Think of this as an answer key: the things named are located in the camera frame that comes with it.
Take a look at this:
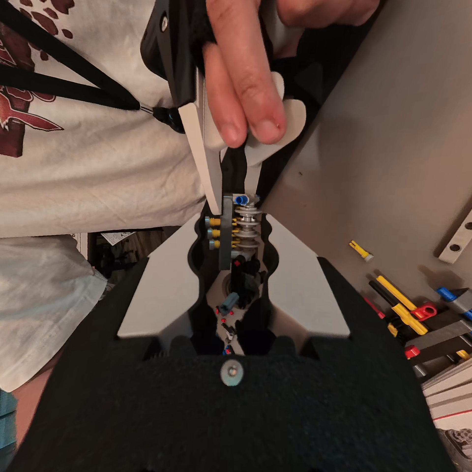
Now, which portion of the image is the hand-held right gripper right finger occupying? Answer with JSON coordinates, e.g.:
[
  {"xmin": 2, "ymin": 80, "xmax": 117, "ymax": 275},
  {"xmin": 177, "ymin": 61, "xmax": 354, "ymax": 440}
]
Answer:
[{"xmin": 264, "ymin": 213, "xmax": 352, "ymax": 353}]

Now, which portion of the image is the grey toy beam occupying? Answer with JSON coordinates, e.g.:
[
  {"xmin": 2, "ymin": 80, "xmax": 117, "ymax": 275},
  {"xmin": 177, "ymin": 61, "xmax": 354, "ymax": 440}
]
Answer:
[{"xmin": 438, "ymin": 210, "xmax": 472, "ymax": 264}]

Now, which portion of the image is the person's bare leg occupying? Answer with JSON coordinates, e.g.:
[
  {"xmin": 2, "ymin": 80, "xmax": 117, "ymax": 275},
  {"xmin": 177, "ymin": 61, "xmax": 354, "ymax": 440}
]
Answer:
[{"xmin": 13, "ymin": 345, "xmax": 69, "ymax": 448}]

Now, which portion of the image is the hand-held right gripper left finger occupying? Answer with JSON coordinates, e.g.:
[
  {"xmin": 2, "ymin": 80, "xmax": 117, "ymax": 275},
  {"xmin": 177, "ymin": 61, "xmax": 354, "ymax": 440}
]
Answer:
[{"xmin": 117, "ymin": 212, "xmax": 206, "ymax": 342}]

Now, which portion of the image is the building instruction booklet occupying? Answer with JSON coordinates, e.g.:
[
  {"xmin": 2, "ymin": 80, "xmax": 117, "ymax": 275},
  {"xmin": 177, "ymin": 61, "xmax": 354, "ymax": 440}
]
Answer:
[{"xmin": 420, "ymin": 359, "xmax": 472, "ymax": 472}]

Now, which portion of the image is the black toy gear assembly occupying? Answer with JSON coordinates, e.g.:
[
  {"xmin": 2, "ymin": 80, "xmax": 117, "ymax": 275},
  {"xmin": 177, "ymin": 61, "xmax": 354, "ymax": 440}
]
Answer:
[{"xmin": 205, "ymin": 192, "xmax": 268, "ymax": 318}]

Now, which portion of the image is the partly built toy chassis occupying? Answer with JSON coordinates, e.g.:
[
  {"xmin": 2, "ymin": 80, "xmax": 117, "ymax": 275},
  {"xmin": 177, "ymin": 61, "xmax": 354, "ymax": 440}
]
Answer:
[{"xmin": 363, "ymin": 273, "xmax": 472, "ymax": 377}]

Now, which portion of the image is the single yellow toy pin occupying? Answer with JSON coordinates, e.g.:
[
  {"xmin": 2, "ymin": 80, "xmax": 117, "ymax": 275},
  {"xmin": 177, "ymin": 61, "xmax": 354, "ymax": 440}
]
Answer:
[{"xmin": 348, "ymin": 240, "xmax": 375, "ymax": 262}]

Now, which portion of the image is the person's left hand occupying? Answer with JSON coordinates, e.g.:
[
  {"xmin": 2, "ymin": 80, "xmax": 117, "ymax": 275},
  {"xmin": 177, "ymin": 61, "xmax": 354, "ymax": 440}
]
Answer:
[{"xmin": 201, "ymin": 0, "xmax": 380, "ymax": 149}]

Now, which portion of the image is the black badge reel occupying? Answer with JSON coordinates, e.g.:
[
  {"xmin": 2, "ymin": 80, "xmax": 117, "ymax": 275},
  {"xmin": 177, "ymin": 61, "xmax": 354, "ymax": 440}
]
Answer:
[{"xmin": 153, "ymin": 106, "xmax": 185, "ymax": 134}]

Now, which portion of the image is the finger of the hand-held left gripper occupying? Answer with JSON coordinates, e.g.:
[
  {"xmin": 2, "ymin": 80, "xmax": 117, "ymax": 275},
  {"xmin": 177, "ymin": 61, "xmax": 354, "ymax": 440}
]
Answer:
[
  {"xmin": 221, "ymin": 146, "xmax": 264, "ymax": 202},
  {"xmin": 178, "ymin": 66, "xmax": 224, "ymax": 216}
]

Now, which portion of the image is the black shoulder strap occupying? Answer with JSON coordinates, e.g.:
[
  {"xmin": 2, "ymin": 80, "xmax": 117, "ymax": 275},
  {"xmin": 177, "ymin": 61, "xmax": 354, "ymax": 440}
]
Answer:
[
  {"xmin": 0, "ymin": 0, "xmax": 141, "ymax": 111},
  {"xmin": 0, "ymin": 64, "xmax": 141, "ymax": 111}
]

